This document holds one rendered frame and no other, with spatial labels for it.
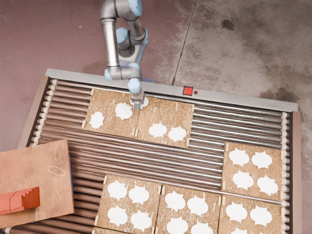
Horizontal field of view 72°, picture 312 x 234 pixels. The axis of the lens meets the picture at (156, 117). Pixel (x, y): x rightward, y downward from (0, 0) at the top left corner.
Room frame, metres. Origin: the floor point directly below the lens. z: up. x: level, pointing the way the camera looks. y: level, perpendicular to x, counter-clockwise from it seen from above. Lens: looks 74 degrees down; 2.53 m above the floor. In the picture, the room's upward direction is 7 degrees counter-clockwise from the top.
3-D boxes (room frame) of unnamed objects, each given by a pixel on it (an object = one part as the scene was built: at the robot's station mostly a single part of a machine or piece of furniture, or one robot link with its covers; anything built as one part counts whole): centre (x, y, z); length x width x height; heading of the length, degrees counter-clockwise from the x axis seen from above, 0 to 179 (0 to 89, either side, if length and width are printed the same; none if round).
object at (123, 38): (1.08, 0.18, 1.08); 0.13 x 0.12 x 0.14; 86
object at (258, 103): (0.67, -0.11, 0.89); 2.08 x 0.08 x 0.06; 74
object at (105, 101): (0.53, 0.33, 0.93); 0.41 x 0.35 x 0.02; 73
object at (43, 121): (0.27, 0.01, 0.90); 1.95 x 0.05 x 0.05; 74
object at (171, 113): (0.40, -0.06, 0.93); 0.41 x 0.35 x 0.02; 72
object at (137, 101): (0.52, 0.12, 1.17); 0.12 x 0.09 x 0.16; 165
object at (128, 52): (1.08, 0.18, 0.96); 0.15 x 0.15 x 0.10
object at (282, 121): (0.56, -0.08, 0.90); 1.95 x 0.05 x 0.05; 74
